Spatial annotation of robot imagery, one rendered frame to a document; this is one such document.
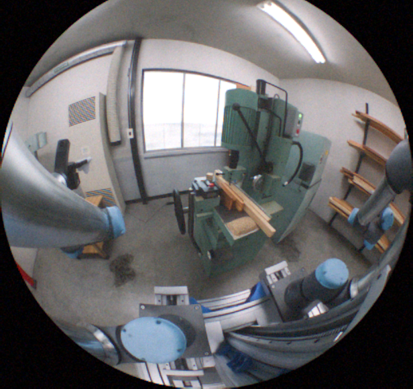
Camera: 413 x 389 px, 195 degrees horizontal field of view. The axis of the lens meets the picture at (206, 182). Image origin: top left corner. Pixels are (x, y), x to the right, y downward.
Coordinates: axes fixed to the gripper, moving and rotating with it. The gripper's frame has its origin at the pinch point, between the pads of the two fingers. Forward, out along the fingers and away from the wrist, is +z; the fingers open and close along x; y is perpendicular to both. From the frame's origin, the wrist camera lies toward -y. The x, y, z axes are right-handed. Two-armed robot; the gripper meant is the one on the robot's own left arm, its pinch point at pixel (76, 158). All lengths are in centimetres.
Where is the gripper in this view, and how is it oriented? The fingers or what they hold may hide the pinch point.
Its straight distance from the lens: 60.4
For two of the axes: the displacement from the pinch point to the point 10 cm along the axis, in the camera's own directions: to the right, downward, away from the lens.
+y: -1.7, 9.0, 3.9
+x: 8.0, -1.1, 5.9
